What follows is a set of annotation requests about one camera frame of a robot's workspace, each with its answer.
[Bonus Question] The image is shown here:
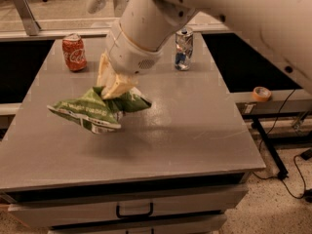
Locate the grey drawer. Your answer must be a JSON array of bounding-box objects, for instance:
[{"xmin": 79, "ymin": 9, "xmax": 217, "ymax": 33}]
[
  {"xmin": 9, "ymin": 184, "xmax": 248, "ymax": 227},
  {"xmin": 48, "ymin": 214, "xmax": 226, "ymax": 234}
]

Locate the green jalapeno chip bag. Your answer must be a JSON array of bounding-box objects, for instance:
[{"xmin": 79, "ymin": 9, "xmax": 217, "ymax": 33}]
[{"xmin": 47, "ymin": 87, "xmax": 152, "ymax": 134}]

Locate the left metal railing post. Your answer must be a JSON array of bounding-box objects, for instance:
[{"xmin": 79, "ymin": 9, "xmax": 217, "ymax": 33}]
[{"xmin": 12, "ymin": 0, "xmax": 41, "ymax": 36}]

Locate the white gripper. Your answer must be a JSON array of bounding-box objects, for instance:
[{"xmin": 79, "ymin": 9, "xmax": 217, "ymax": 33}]
[{"xmin": 97, "ymin": 21, "xmax": 163, "ymax": 99}]

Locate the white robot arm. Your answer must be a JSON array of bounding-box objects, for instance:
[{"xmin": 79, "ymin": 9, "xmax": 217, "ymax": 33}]
[{"xmin": 106, "ymin": 0, "xmax": 312, "ymax": 93}]

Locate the silver blue energy drink can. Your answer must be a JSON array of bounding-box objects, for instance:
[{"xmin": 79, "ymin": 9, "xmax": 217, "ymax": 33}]
[{"xmin": 175, "ymin": 26, "xmax": 193, "ymax": 71}]

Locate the red coca-cola can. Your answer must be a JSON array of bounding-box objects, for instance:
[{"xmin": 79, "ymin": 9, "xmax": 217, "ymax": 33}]
[{"xmin": 62, "ymin": 33, "xmax": 87, "ymax": 71}]

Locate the black floor cable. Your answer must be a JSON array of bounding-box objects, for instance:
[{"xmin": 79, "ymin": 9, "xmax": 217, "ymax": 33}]
[{"xmin": 253, "ymin": 89, "xmax": 308, "ymax": 201}]

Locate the lower grey drawer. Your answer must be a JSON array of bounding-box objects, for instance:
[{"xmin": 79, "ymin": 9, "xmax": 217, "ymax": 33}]
[{"xmin": 48, "ymin": 214, "xmax": 226, "ymax": 234}]

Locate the black table leg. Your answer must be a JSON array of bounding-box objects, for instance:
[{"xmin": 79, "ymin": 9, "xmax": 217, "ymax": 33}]
[{"xmin": 252, "ymin": 117, "xmax": 289, "ymax": 180}]

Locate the upper grey drawer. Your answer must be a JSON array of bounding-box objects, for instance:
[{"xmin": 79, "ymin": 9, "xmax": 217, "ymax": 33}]
[{"xmin": 9, "ymin": 184, "xmax": 248, "ymax": 227}]

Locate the orange tape roll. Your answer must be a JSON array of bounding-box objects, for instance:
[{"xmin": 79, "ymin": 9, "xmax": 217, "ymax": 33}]
[{"xmin": 253, "ymin": 87, "xmax": 272, "ymax": 102}]

